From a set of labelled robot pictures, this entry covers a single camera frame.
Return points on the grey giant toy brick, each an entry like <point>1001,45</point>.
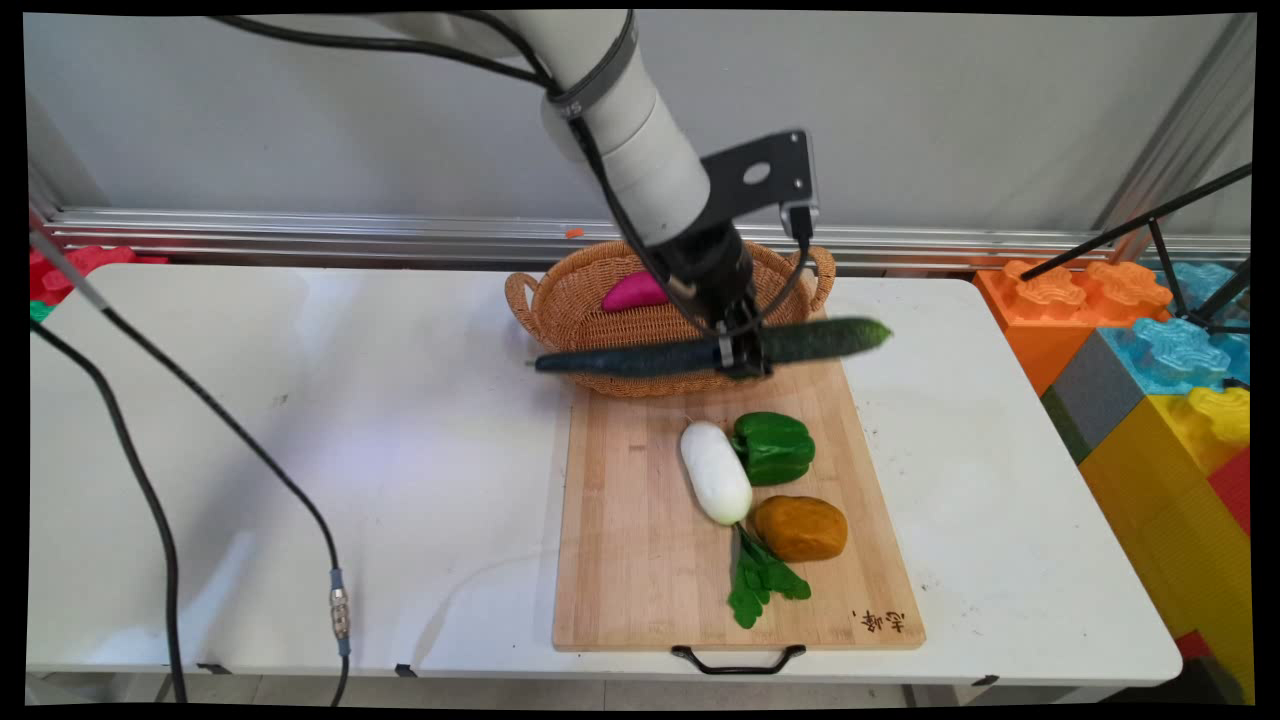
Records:
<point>1095,395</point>

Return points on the purple sweet potato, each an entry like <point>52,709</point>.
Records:
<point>635,292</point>

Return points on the woven wicker basket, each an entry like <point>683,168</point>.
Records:
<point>590,310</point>

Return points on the dark green cucumber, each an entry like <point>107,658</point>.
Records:
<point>640,355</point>

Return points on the red giant toy brick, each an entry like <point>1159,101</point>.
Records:
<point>1235,490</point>

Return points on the green toy brick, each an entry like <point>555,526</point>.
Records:
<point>37,312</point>

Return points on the wooden cutting board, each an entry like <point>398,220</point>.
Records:
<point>640,540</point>

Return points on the aluminium frame rail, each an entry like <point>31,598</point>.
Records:
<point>250,232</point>

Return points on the orange giant toy brick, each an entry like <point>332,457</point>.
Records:
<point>1040,310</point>

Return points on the blue giant toy brick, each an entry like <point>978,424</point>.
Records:
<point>1170,350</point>

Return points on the green bell pepper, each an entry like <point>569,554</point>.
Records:
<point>775,450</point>

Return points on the red toy bricks pile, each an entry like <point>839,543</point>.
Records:
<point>75,268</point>

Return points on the white radish with leaves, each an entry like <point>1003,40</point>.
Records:
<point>715,470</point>

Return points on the brown potato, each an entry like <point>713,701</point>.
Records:
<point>800,527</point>

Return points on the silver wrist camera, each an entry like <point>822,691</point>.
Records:
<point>808,170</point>

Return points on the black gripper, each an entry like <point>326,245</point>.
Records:
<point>710,270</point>

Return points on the yellow giant toy brick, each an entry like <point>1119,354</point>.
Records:
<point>1180,520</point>

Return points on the black tripod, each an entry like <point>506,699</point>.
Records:
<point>1170,210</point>

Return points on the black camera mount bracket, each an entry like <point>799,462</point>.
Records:
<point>760,175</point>

